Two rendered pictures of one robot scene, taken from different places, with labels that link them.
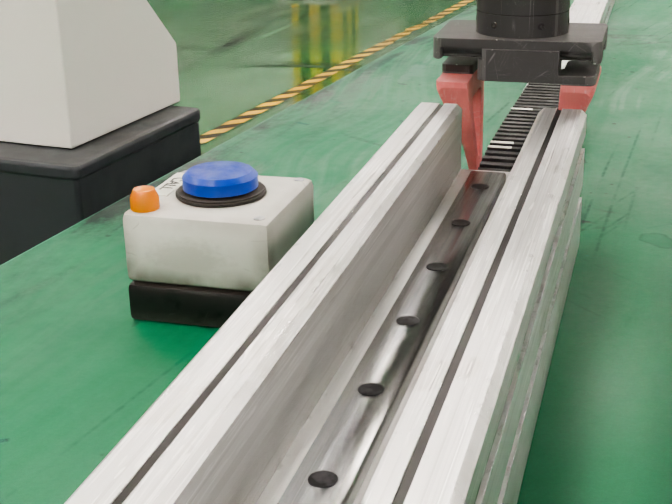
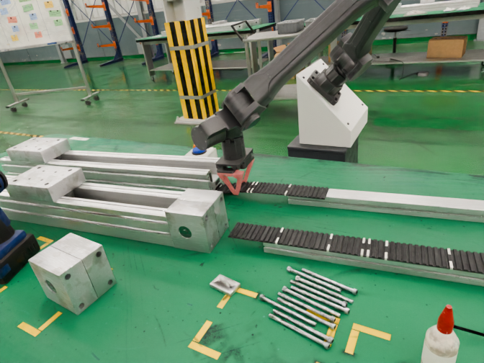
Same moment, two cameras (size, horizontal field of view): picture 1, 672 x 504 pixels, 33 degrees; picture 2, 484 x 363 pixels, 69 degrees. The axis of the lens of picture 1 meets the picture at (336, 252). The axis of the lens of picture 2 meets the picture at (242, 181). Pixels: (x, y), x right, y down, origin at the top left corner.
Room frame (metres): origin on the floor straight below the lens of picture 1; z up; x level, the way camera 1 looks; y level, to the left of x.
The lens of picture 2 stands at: (0.86, -0.92, 1.25)
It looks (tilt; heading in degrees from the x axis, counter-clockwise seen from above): 28 degrees down; 99
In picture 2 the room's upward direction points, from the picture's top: 8 degrees counter-clockwise
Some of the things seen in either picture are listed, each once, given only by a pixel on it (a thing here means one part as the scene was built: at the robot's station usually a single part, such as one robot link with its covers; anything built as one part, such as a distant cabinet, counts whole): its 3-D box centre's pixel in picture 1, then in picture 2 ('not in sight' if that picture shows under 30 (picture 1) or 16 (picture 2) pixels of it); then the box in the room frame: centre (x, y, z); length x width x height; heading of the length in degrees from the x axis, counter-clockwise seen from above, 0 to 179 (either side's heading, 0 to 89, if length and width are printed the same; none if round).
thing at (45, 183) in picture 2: not in sight; (47, 186); (0.22, -0.17, 0.87); 0.16 x 0.11 x 0.07; 164
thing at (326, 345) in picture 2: not in sight; (297, 330); (0.85, -0.55, 0.78); 0.11 x 0.01 x 0.01; 146
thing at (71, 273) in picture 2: not in sight; (79, 267); (0.44, -0.44, 0.83); 0.11 x 0.10 x 0.10; 63
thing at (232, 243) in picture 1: (238, 245); (199, 161); (0.58, 0.05, 0.81); 0.10 x 0.08 x 0.06; 74
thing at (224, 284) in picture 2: not in sight; (225, 284); (0.72, -0.45, 0.78); 0.05 x 0.03 x 0.01; 148
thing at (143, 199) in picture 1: (144, 196); not in sight; (0.56, 0.10, 0.85); 0.01 x 0.01 x 0.01
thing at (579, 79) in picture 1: (538, 113); (235, 176); (0.71, -0.13, 0.84); 0.07 x 0.07 x 0.09; 74
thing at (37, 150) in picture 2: not in sight; (40, 153); (0.03, 0.08, 0.87); 0.16 x 0.11 x 0.07; 164
